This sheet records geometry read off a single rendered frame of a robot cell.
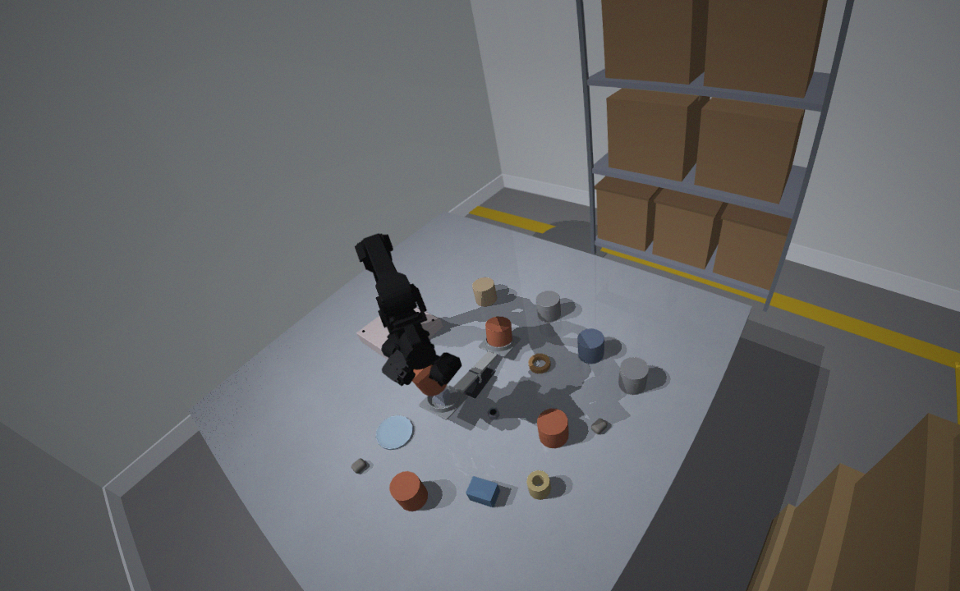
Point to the blue cylinder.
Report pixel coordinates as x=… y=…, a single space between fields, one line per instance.
x=590 y=346

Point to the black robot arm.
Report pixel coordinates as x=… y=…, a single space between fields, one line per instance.
x=397 y=300

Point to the brown ring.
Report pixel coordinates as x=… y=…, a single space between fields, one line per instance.
x=539 y=370

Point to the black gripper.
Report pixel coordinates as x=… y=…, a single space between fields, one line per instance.
x=444 y=367

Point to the light blue round dish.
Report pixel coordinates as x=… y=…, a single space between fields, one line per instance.
x=395 y=432

